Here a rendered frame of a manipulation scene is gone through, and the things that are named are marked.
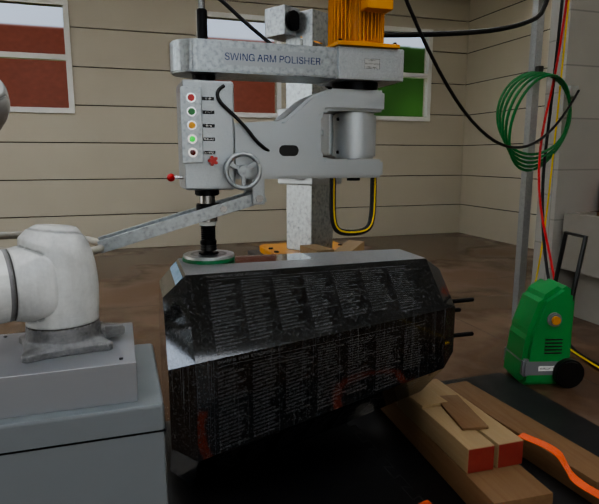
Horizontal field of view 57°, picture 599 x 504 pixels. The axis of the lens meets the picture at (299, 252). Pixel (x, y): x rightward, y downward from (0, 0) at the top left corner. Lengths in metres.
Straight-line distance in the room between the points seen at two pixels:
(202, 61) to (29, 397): 1.43
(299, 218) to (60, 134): 5.60
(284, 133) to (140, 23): 6.25
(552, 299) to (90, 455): 2.69
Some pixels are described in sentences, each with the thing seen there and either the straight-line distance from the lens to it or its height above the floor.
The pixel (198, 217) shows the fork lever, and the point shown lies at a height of 1.06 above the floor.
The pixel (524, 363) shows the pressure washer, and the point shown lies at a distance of 3.44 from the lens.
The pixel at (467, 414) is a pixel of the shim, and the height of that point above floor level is 0.24.
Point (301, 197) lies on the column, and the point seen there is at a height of 1.08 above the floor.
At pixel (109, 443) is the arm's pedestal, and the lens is 1.23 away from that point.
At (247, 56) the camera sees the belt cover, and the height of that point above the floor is 1.68.
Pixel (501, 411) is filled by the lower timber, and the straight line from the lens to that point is 2.87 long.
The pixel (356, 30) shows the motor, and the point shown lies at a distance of 2.46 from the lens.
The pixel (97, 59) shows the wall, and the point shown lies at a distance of 8.30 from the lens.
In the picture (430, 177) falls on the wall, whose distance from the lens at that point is 9.61.
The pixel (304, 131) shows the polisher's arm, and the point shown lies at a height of 1.40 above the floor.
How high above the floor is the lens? 1.30
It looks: 10 degrees down
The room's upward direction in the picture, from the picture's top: straight up
